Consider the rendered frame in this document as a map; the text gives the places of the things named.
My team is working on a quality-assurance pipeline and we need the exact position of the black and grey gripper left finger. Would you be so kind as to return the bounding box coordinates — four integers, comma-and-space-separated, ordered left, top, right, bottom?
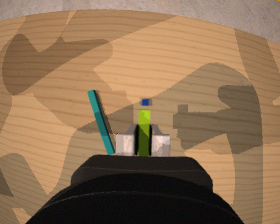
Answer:
116, 124, 139, 156

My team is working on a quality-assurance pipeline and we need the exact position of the lime green rod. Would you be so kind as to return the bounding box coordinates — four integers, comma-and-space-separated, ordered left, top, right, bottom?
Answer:
138, 110, 150, 156

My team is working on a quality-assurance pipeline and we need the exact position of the small blue cube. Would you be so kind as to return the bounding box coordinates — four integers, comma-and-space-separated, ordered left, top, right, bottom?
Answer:
142, 99, 149, 106

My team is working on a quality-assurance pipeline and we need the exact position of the turquoise rod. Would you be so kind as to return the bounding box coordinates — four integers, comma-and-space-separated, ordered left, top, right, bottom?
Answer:
87, 90, 115, 155

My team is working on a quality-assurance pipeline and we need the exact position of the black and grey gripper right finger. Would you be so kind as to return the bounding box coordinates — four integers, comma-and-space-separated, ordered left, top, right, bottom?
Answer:
149, 124, 171, 157

